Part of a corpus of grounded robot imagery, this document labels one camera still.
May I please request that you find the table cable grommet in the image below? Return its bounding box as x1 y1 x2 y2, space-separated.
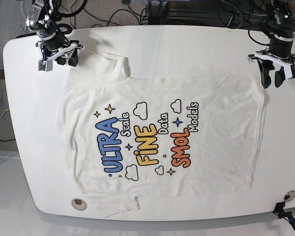
284 190 295 202
71 198 87 211

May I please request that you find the black clamp with cable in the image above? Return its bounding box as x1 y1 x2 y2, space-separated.
272 202 295 232

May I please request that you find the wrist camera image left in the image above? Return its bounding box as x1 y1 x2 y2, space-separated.
38 60 53 72

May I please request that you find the white printed T-shirt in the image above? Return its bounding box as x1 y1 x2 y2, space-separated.
57 48 265 217

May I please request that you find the right table cable grommet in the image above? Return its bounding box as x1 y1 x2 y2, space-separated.
284 190 295 202

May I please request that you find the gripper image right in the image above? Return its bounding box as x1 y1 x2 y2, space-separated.
248 38 295 89

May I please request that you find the black aluminium frame stand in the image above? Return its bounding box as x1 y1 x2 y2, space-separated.
145 0 171 25

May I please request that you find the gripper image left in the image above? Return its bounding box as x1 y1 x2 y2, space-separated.
35 36 85 67

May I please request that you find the left table cable grommet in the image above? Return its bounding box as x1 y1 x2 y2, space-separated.
71 198 87 211

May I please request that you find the white cable on floor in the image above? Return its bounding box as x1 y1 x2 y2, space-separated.
19 0 30 35

